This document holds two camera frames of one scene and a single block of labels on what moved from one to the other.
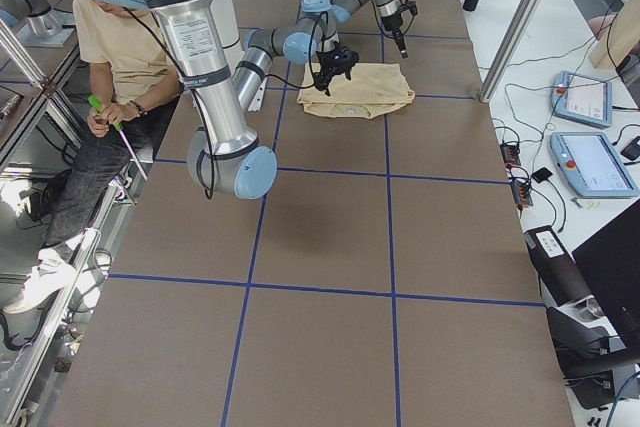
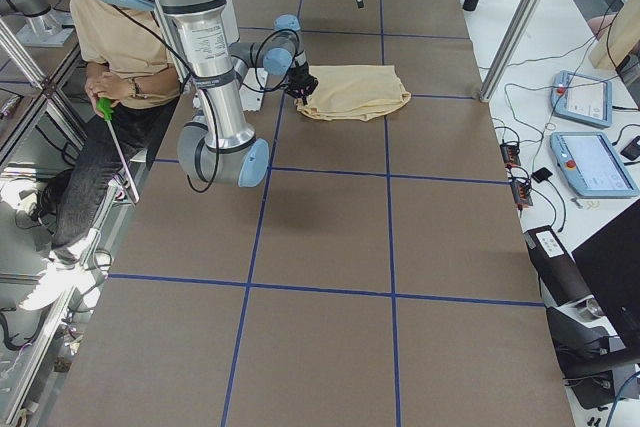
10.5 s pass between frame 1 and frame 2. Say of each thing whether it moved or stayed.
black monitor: stayed
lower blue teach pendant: stayed
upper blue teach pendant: stayed
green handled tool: moved
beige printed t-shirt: stayed
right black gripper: moved
